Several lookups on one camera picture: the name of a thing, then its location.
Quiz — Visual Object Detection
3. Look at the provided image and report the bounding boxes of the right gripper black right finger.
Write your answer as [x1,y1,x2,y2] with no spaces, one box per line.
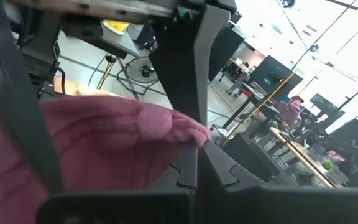
[198,139,270,191]

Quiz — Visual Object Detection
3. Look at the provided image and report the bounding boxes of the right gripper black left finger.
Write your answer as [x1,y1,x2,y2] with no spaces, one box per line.
[150,143,198,190]

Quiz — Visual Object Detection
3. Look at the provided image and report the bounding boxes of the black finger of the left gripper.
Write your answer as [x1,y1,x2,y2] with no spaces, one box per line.
[0,0,65,195]
[149,4,231,125]

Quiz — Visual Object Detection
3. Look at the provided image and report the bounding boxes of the maroon baseball cap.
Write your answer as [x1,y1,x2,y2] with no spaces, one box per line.
[0,95,211,224]

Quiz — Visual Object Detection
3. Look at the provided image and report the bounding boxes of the yellow round disc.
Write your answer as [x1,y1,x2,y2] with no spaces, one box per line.
[102,19,130,35]

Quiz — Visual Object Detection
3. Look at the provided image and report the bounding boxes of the dark grey desk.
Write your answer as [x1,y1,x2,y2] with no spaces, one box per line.
[62,18,141,60]

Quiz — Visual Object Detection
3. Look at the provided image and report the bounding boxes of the black floor fan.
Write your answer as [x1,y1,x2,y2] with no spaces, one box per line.
[124,57,160,83]

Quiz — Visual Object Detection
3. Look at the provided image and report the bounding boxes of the black partition panel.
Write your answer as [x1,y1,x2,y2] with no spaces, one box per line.
[208,26,246,82]

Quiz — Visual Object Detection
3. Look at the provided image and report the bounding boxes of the wooden background table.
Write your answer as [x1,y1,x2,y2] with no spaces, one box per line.
[268,126,335,189]

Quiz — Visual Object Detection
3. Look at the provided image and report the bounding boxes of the black monitor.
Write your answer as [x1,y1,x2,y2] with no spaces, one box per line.
[249,55,303,102]
[309,93,346,118]

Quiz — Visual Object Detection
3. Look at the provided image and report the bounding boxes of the person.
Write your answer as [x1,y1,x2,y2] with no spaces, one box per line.
[275,95,306,130]

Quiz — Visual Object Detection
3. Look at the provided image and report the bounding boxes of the yellow pole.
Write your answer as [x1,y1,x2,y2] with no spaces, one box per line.
[221,70,298,147]

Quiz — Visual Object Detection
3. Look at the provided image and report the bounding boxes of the small potted plant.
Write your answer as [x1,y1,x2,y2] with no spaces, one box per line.
[321,158,337,172]

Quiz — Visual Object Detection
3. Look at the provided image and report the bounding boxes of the yellow and black cables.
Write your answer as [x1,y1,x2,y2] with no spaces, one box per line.
[88,54,117,91]

